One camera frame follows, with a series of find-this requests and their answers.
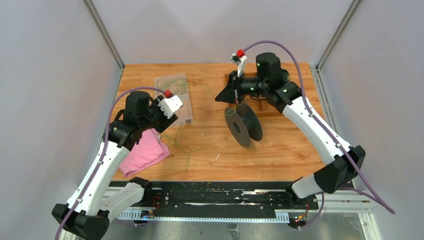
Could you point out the aluminium frame post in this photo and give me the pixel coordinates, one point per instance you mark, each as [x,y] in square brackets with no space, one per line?
[93,12]
[317,69]

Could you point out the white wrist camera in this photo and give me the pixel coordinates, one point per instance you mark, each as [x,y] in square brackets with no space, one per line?
[239,58]
[170,104]

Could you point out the aluminium frame post right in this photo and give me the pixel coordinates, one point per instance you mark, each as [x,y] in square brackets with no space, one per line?
[317,69]

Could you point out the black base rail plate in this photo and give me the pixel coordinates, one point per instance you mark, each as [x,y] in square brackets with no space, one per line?
[219,201]

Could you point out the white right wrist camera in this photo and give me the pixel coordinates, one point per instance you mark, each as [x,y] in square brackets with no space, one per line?
[239,58]

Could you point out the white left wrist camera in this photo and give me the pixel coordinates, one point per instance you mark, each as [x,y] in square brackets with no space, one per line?
[170,104]

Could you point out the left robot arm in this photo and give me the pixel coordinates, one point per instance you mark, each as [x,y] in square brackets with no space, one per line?
[87,214]

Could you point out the pink folded cloth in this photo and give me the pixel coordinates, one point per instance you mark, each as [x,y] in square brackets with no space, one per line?
[149,151]

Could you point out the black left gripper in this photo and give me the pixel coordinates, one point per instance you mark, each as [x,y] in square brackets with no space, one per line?
[165,122]

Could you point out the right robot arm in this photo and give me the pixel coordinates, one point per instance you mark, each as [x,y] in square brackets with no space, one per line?
[342,161]

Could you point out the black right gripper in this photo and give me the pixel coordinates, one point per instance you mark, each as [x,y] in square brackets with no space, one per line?
[231,93]

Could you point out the clear plastic box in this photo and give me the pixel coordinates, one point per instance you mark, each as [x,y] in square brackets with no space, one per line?
[177,84]

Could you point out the aluminium frame post left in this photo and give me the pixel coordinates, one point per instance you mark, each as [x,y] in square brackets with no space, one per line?
[93,12]

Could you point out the wooden compartment tray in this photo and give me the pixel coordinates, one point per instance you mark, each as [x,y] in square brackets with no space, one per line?
[261,99]

